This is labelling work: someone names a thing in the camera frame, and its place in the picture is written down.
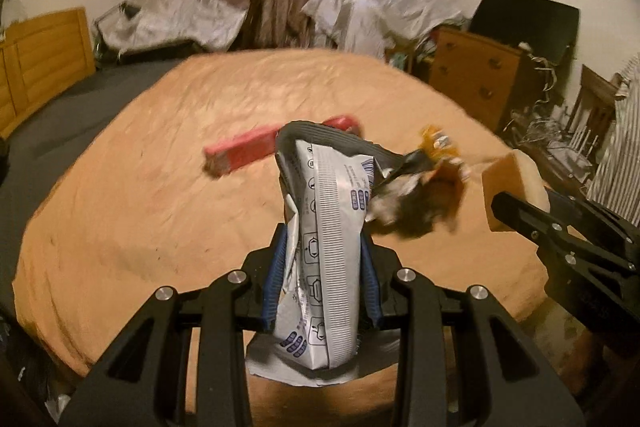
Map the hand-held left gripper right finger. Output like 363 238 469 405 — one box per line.
360 232 586 427

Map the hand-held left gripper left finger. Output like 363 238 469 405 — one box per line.
57 222 291 427

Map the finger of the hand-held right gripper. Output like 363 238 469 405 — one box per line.
490 191 640 325
546 187 626 219

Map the striped shirt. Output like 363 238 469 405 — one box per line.
585 56 640 222

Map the dark crumpled wrapper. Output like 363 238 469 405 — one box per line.
367 152 462 240

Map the wooden chair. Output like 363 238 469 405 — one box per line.
565 64 622 158

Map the red flat box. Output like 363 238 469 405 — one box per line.
202 126 281 180

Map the wooden drawer chest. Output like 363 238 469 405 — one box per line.
429 26 527 134

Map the black monitor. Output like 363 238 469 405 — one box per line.
470 0 581 64

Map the grey bed sheet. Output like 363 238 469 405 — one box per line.
0 56 193 212

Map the white cloth pile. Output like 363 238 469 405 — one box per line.
300 0 467 64

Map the white cloth on rack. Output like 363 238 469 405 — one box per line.
94 0 251 58

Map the wooden headboard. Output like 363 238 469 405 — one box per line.
0 7 97 140

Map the tangle of cables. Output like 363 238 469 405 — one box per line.
504 104 601 170

